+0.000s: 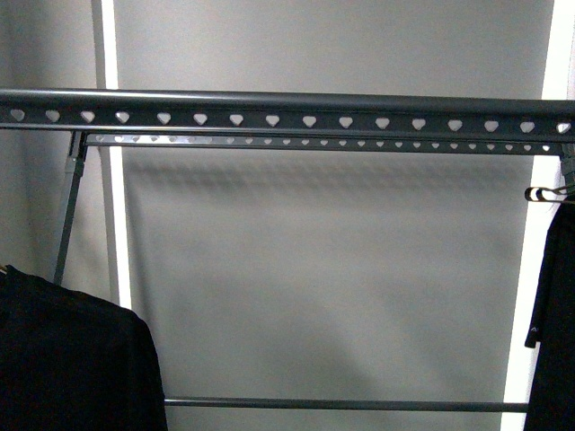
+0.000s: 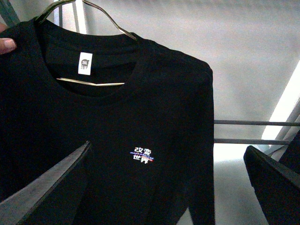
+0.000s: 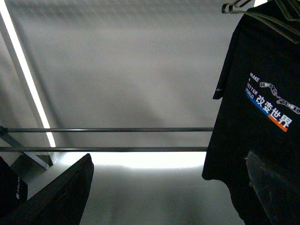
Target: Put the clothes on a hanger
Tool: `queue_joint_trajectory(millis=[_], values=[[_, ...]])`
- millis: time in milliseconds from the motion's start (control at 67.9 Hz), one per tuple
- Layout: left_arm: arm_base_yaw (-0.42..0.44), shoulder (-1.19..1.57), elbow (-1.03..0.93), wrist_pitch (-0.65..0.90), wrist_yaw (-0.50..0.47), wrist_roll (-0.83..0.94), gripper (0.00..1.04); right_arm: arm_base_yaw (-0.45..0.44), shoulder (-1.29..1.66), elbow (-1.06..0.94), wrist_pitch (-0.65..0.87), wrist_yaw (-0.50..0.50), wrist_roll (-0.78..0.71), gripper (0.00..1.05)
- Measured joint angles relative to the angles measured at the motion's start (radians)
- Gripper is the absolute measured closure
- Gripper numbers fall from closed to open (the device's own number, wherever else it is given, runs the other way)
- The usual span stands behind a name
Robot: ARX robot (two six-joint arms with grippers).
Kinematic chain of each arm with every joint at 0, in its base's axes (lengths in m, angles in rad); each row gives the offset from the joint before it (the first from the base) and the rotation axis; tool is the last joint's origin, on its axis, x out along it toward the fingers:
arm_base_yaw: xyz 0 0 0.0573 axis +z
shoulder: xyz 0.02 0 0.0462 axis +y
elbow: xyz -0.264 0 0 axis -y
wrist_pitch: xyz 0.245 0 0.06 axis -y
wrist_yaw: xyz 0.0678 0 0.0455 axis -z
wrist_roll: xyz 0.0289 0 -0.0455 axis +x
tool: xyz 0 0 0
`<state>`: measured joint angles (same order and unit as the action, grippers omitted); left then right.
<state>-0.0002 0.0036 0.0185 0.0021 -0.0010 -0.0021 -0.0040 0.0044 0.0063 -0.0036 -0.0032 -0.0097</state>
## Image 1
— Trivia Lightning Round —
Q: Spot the black printed t-shirt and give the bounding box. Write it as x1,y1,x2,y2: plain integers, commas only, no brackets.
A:
1,266,168,430

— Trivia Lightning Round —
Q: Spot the grey lower rack crossbar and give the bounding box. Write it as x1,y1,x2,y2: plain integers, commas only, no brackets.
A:
164,397,528,413

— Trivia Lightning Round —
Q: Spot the grey rack side leg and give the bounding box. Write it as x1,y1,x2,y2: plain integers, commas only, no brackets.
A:
53,132,87,285

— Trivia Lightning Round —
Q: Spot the black t-shirt hanging right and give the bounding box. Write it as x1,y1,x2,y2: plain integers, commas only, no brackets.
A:
524,204,574,430

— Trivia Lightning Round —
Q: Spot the grey perforated front rack rail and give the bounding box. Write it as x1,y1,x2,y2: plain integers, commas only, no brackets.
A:
1,89,574,145

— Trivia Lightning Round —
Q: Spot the grey perforated rack rail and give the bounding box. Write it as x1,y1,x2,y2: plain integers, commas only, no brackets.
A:
1,89,574,145
86,134,563,157

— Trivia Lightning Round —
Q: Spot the grey perforated rear rack rail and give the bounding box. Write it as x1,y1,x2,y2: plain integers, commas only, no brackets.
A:
86,134,563,157

